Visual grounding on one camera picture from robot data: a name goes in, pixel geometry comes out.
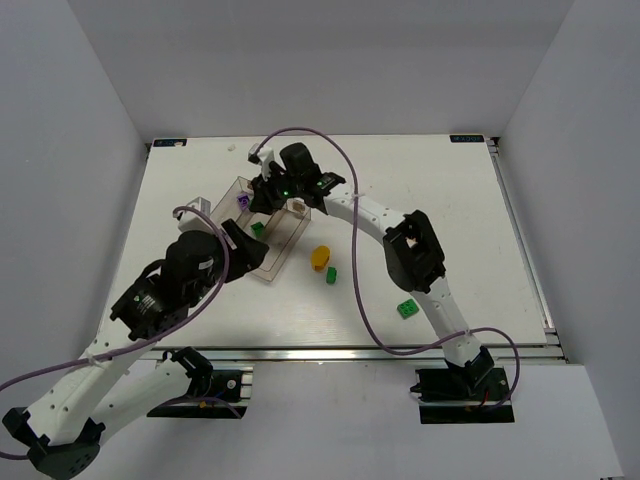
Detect small green lego brick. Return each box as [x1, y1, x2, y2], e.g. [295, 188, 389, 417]
[250, 221, 265, 238]

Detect right blue label sticker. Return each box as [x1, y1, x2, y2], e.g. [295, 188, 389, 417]
[449, 134, 485, 143]

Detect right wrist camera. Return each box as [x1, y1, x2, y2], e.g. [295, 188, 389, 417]
[248, 143, 275, 180]

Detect clear three-compartment tray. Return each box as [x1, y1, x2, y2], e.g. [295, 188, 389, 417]
[210, 176, 311, 282]

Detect aluminium table rail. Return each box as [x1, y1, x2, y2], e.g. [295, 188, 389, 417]
[92, 342, 569, 364]

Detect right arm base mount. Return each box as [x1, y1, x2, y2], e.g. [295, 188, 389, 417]
[409, 368, 515, 425]

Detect yellow rounded lego brick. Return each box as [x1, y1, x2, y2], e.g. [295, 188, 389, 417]
[310, 245, 331, 272]

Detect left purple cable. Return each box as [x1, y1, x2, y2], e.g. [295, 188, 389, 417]
[0, 204, 234, 460]

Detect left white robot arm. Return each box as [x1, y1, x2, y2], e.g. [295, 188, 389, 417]
[2, 220, 269, 479]

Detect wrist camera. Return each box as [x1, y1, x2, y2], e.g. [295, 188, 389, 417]
[248, 143, 275, 180]
[173, 197, 212, 233]

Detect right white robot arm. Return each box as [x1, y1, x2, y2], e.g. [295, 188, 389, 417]
[248, 142, 494, 391]

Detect large purple lego brick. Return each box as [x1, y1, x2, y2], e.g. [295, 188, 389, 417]
[236, 193, 251, 211]

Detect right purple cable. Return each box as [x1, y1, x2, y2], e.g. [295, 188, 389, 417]
[252, 127, 521, 411]

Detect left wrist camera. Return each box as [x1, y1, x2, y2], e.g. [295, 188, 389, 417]
[173, 197, 212, 233]

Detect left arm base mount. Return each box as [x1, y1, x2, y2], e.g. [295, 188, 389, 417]
[147, 347, 253, 420]

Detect purple cable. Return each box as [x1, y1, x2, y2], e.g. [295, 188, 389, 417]
[0, 204, 234, 460]
[252, 127, 521, 411]

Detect blue label sticker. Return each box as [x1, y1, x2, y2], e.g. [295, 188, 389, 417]
[449, 134, 485, 143]
[152, 138, 187, 148]

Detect left blue label sticker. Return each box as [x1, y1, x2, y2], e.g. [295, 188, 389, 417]
[152, 138, 187, 148]

